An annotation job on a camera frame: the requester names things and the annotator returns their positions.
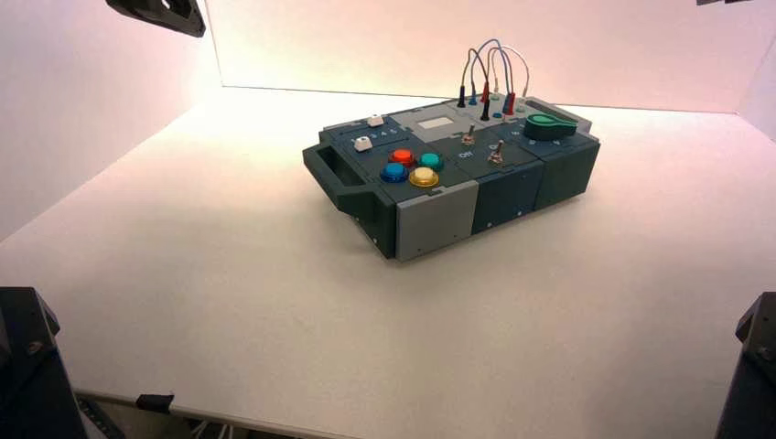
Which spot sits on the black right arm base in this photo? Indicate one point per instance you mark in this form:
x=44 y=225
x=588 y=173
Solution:
x=752 y=375

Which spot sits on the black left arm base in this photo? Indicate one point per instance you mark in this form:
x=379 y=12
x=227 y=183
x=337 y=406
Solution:
x=30 y=375

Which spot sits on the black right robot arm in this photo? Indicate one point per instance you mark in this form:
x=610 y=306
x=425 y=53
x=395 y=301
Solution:
x=721 y=2

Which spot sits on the blue round push button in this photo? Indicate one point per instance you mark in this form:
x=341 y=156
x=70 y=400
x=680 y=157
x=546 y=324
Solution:
x=394 y=173

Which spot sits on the dark teal grey control box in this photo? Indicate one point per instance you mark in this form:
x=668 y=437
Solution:
x=436 y=212

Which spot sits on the yellow round push button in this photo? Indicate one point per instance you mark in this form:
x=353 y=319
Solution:
x=424 y=177

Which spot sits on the red round push button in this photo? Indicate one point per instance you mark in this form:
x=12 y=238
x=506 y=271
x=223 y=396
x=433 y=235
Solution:
x=402 y=157

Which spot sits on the teal round push button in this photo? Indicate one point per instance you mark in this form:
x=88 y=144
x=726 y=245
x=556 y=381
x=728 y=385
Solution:
x=431 y=160

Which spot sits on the white slider knob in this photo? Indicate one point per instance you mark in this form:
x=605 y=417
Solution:
x=362 y=143
x=375 y=120

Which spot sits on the small grey display screen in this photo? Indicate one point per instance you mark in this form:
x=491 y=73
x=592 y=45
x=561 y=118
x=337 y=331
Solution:
x=436 y=123

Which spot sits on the green rotary knob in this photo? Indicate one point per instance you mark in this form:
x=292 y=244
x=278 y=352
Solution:
x=545 y=127

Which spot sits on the black table edge clamp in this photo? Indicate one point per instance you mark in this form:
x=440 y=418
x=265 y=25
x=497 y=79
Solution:
x=154 y=403

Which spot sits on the metal toggle switch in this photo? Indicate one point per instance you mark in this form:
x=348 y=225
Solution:
x=468 y=137
x=496 y=156

